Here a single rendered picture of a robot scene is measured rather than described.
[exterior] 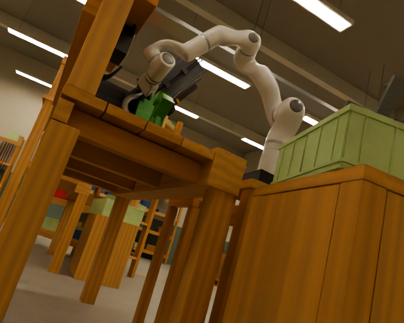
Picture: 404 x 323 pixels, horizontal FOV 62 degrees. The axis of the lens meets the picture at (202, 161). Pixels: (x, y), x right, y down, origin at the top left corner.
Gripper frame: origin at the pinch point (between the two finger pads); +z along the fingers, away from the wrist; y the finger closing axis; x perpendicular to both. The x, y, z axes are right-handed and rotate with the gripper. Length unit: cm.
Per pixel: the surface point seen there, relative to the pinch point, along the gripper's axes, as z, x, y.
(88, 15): -47, 39, 13
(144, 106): 2.8, -1.2, -6.0
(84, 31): -35, 36, 15
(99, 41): -53, 45, -3
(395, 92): -104, -1, -63
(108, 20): -56, 40, 3
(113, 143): -38, 50, -32
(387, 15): 3, -483, 33
